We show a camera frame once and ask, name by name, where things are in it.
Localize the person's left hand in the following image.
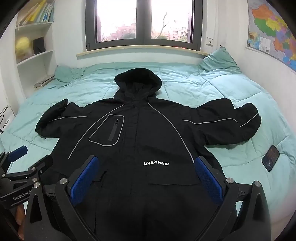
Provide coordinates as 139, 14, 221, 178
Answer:
14, 205, 25, 230

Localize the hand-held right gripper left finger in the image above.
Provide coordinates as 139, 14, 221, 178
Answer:
24, 155, 102, 241

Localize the teal quilt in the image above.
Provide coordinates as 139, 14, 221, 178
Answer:
0, 50, 294, 223

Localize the black smartphone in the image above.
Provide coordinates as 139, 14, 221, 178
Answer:
261, 144, 280, 172

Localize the row of books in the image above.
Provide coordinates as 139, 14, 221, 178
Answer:
22, 0, 55, 25

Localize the white bookshelf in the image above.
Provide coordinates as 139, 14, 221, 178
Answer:
15, 0, 56, 66

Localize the colourful wall map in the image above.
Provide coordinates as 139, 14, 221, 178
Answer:
246, 0, 296, 72

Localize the wooden window sill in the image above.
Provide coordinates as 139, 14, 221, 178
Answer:
76, 45, 210, 57

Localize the yellow plush toy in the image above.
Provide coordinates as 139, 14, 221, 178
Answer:
15, 36, 31, 57

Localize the black hooded jacket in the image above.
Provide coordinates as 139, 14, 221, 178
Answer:
35, 68, 262, 241

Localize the grey framed window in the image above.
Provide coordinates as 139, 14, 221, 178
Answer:
85, 0, 203, 51

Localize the teal pillow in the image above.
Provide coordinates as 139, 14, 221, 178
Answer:
54, 65, 86, 85
198, 46, 241, 72

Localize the black box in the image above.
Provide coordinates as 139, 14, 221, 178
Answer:
32, 37, 45, 55

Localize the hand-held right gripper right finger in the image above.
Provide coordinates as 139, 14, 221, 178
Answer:
194, 156, 271, 241

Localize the flat book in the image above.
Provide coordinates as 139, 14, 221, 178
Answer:
33, 77, 53, 90

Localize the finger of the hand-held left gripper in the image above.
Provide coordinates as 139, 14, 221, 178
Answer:
2, 155, 53, 184
0, 146, 28, 173

